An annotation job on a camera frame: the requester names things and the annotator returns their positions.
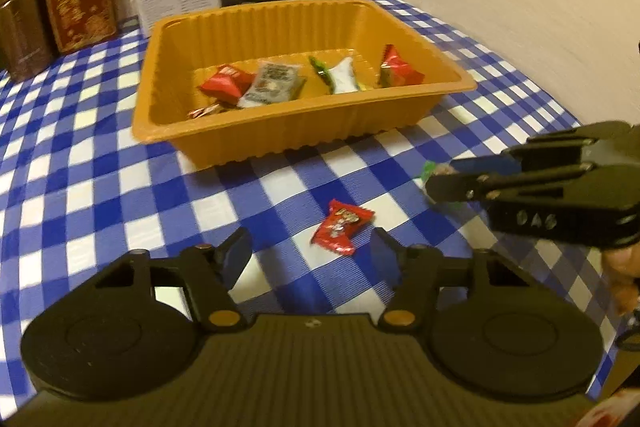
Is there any orange plastic tray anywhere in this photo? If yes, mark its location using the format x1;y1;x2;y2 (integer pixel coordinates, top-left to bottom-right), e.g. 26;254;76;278
131;0;477;171

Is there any clear dark snack packet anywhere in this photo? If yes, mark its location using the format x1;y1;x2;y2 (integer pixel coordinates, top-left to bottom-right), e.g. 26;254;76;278
237;61;307;108

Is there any red white striped snack packet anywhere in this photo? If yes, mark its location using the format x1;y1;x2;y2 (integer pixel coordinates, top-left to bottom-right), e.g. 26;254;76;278
187;103;237;119

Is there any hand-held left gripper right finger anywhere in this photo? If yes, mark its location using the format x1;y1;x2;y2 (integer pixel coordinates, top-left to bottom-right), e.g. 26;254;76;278
369;227;527;329

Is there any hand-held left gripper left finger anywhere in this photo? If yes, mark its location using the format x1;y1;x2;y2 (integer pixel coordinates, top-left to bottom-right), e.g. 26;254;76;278
94;227;253;329

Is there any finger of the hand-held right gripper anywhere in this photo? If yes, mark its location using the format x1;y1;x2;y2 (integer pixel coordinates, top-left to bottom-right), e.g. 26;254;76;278
424;164;596;204
449;121;632;178

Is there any brown tin box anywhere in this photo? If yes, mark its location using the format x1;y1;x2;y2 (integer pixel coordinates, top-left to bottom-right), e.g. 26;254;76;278
0;0;56;84

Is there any green snack packet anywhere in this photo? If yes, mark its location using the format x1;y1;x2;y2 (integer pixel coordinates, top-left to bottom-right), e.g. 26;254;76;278
418;159;467;208

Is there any silver snack bag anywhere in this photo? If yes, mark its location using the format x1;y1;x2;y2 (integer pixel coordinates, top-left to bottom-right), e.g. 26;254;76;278
308;55;362;96

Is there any person's right hand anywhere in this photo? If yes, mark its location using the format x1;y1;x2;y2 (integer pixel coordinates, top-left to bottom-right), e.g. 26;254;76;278
601;241;640;315

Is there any blue checkered tablecloth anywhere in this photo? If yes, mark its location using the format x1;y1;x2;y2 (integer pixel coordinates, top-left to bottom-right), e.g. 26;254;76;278
0;0;618;400

